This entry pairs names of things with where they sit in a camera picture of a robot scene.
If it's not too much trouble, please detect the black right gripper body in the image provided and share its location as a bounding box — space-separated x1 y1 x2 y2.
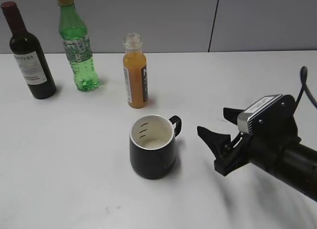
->
214 117 300 176

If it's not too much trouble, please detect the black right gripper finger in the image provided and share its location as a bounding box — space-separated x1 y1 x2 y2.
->
223 108 242 125
197 126 231 161

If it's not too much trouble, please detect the black mug white interior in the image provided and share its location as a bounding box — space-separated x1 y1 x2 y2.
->
129 114 182 179

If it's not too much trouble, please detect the NFC orange juice bottle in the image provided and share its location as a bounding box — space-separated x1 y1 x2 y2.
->
123 33 148 109

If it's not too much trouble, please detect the green plastic soda bottle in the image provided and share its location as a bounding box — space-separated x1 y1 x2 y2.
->
57 0 99 92

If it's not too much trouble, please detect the dark red wine bottle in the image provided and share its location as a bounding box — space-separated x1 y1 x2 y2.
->
1 1 56 99

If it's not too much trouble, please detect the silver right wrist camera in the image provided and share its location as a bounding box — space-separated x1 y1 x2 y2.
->
237 94 296 135

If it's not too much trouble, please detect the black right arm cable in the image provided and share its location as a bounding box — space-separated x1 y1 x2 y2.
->
293 66 317 111

